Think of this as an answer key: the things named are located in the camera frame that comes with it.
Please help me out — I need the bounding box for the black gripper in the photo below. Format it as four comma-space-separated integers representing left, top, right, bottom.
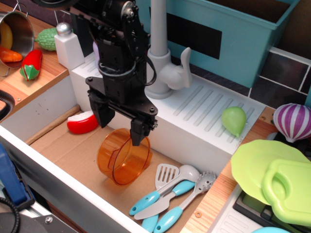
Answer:
86, 72, 157, 146

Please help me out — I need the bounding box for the orange transparent plastic pot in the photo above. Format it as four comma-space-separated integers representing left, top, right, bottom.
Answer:
96, 128, 153, 185

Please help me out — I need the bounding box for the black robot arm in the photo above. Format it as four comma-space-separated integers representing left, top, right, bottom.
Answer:
70, 0, 157, 146

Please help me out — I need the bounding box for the white toy sink unit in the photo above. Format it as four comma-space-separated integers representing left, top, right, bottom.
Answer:
0, 52, 265, 233

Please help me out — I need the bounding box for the stainless steel pot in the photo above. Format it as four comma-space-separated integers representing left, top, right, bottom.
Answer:
0, 2, 34, 77

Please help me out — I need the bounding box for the yellow toy in pot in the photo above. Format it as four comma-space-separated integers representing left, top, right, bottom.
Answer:
0, 21, 13, 50

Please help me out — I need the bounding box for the red white cheese wedge toy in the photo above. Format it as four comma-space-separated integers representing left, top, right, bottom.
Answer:
67, 111, 99, 134

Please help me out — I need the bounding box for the grey toy faucet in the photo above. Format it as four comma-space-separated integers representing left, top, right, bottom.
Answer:
145, 0, 192, 99

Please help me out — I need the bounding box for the lilac plastic cup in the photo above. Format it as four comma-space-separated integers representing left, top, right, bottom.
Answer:
93, 41, 100, 69

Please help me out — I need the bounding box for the white soap dispenser bottle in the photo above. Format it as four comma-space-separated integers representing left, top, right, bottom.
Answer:
54, 22, 85, 70

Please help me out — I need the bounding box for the red chili pepper toy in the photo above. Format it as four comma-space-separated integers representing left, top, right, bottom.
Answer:
19, 50, 43, 81

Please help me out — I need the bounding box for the green pear toy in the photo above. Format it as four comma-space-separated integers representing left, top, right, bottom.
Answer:
221, 106, 246, 138

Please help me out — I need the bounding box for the green bitter gourd toy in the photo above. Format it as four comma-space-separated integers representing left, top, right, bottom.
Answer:
35, 28, 58, 51

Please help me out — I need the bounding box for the blue box at left edge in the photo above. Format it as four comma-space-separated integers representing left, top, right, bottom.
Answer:
0, 144, 35, 211

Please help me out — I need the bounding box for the teal plastic storage bin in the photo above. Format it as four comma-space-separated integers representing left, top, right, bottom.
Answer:
136, 0, 302, 88

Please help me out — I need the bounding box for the lime green plate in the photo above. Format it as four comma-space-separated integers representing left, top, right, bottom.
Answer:
231, 139, 310, 205

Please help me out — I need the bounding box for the orange carrot toy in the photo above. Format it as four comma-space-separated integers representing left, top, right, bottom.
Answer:
0, 47, 23, 63

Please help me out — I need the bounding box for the black toy stove top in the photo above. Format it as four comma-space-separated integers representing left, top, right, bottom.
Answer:
233, 191, 311, 233

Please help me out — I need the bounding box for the purple white striped onion toy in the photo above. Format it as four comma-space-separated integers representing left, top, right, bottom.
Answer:
273, 103, 311, 143

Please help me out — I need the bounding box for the lime green cutting board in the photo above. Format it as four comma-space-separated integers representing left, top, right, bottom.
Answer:
261, 159, 311, 227

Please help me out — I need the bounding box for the light blue bowl rim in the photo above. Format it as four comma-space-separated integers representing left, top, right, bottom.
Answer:
252, 227, 290, 233

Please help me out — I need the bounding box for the grey slotted spatula blue handle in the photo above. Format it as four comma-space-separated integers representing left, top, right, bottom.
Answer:
129, 164, 179, 216

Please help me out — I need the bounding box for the grey ladle blue handle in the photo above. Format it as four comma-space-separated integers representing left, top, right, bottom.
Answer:
135, 165, 199, 233

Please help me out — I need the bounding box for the grey toy knife blue handle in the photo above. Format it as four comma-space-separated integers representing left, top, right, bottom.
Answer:
134, 180, 195, 220

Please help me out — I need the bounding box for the grey pasta spoon blue handle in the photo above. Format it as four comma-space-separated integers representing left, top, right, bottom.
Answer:
153, 171, 216, 233

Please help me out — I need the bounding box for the black hose left edge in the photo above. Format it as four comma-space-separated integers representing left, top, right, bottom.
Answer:
0, 89, 16, 121

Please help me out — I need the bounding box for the grey metal base plate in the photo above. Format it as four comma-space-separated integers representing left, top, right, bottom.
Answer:
18, 203, 77, 233

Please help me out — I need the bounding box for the black cable lower left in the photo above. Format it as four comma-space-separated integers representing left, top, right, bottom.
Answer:
0, 197, 20, 233

